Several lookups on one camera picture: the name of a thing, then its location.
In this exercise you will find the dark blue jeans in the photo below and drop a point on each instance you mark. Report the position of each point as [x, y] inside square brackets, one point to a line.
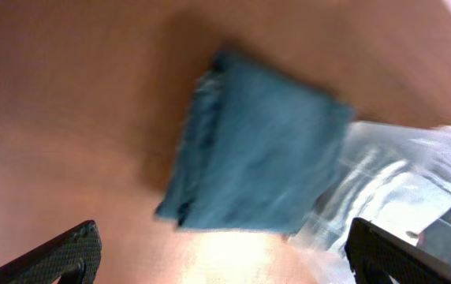
[258, 150]

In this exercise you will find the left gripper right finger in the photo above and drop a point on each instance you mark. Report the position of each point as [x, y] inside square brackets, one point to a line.
[376, 256]

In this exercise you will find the clear plastic storage container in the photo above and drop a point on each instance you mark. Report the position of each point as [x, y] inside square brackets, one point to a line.
[398, 178]

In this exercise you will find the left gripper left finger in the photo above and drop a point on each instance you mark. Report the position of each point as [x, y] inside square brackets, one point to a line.
[71, 257]

